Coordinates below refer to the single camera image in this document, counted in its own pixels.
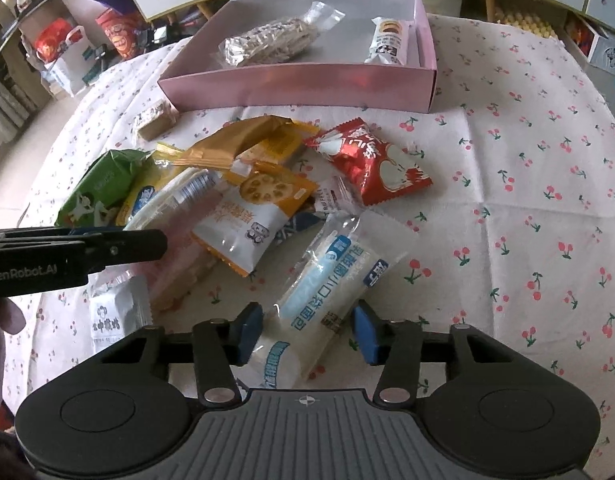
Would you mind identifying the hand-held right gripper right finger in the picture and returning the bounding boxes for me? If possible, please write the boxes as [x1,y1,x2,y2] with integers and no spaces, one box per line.
[351,300,521,405]

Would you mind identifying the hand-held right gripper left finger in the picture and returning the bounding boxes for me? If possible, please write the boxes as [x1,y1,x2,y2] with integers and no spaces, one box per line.
[90,302,264,407]

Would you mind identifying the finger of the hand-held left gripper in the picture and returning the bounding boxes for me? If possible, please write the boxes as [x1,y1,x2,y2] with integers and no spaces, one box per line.
[0,227,168,273]

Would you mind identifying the pink wafer packet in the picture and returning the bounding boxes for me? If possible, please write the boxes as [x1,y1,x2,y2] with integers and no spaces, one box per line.
[131,229,224,312]

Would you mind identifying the green snack packet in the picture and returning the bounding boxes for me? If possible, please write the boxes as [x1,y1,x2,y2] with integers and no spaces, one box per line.
[54,149,156,229]

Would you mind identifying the white blue bread packet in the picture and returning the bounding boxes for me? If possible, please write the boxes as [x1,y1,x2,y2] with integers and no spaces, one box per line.
[246,210,419,392]

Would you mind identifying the orange white chip packet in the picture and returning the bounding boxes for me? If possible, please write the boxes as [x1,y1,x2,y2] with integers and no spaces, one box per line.
[191,160,321,279]

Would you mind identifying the small brown snack packet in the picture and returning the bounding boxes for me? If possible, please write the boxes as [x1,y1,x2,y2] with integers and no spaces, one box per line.
[134,100,181,141]

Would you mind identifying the pink cardboard box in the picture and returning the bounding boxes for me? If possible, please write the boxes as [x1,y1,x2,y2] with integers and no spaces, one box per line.
[158,0,438,114]

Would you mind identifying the white yellow blue packet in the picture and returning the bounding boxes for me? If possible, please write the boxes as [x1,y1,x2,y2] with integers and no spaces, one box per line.
[116,162,189,227]

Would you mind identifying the small white snack packet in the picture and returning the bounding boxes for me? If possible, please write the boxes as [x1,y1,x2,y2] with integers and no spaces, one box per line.
[89,276,153,356]

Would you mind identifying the clear wrapped white roll packet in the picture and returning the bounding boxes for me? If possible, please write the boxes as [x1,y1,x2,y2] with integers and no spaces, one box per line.
[124,167,224,234]

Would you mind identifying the blue patterned snack packet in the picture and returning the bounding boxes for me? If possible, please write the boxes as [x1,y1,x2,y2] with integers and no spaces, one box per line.
[274,210,329,249]

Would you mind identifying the small clear dark-print packet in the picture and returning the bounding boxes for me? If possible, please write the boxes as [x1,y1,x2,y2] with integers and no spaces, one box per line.
[307,175,366,219]

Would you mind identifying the long orange snack packet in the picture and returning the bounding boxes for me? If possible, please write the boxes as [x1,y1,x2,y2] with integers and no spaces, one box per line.
[154,115,322,176]

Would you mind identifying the red snack packet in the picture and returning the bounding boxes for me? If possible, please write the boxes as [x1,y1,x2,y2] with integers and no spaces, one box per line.
[303,117,433,207]

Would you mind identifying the white shopping bag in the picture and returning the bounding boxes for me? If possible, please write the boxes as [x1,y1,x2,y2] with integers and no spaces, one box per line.
[41,27,91,97]

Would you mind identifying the cherry print cloth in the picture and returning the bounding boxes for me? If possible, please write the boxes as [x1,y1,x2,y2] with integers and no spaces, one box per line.
[1,12,615,466]

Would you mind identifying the red printed bag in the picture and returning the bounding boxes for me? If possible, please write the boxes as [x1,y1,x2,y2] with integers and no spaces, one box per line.
[96,7,151,61]

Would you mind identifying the red gift bag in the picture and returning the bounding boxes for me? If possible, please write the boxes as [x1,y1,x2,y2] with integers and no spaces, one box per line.
[34,17,74,62]

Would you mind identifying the side shelf unit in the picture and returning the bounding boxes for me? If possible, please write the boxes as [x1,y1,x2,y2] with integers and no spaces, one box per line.
[0,0,59,131]

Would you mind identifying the clear bag of snack sticks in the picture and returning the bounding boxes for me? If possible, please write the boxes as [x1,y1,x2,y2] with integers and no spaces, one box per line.
[218,1,346,68]

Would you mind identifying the white biscuit picture packet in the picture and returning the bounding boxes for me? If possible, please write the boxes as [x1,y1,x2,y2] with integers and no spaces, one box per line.
[364,17,419,66]

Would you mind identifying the yellow egg tray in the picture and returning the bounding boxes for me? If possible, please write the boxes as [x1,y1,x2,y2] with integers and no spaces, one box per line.
[495,7,559,39]

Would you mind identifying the white patterned box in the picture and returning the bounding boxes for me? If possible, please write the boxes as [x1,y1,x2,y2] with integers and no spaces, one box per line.
[587,30,615,69]

